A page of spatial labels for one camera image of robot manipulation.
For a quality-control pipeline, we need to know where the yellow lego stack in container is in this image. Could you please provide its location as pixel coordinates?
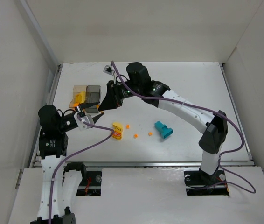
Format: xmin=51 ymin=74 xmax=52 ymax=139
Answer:
xmin=75 ymin=91 xmax=86 ymax=104

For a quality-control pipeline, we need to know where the purple cable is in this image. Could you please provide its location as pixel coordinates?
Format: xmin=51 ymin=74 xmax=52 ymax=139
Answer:
xmin=48 ymin=112 xmax=121 ymax=224
xmin=111 ymin=60 xmax=257 ymax=194

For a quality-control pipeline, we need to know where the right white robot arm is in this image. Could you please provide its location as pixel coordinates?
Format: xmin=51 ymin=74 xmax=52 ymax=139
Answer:
xmin=98 ymin=62 xmax=228 ymax=176

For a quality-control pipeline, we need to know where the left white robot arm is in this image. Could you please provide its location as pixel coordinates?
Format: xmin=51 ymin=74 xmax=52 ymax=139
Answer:
xmin=33 ymin=102 xmax=101 ymax=224

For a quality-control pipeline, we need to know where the teal lego piece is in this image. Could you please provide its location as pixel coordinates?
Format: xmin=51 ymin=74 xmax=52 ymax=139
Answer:
xmin=154 ymin=121 xmax=173 ymax=139

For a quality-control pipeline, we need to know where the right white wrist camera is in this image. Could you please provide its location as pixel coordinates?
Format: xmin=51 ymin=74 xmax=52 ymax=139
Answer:
xmin=103 ymin=65 xmax=115 ymax=76

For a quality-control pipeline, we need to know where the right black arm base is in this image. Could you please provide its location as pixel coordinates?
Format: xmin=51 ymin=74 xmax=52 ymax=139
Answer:
xmin=184 ymin=169 xmax=229 ymax=196

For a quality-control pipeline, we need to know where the aluminium frame rail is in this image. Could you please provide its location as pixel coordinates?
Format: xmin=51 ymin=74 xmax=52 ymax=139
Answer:
xmin=29 ymin=64 xmax=255 ymax=168

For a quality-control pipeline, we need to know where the orange transparent container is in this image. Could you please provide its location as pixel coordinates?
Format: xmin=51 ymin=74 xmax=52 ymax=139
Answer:
xmin=69 ymin=85 xmax=87 ymax=109

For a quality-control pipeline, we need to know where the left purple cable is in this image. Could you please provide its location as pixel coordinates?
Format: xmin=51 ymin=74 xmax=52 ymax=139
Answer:
xmin=48 ymin=112 xmax=121 ymax=224

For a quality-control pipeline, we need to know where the yellow round lego with sticker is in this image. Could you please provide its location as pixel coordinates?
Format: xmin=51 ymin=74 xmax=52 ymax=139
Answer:
xmin=112 ymin=122 xmax=123 ymax=140

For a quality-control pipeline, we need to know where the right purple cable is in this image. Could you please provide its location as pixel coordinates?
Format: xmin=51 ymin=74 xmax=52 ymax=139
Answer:
xmin=111 ymin=60 xmax=257 ymax=194

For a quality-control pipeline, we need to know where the grey transparent container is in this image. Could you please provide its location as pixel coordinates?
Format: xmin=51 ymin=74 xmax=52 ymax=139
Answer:
xmin=86 ymin=85 xmax=101 ymax=113

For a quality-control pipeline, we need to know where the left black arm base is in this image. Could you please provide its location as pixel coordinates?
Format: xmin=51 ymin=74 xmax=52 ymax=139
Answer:
xmin=63 ymin=162 xmax=102 ymax=196

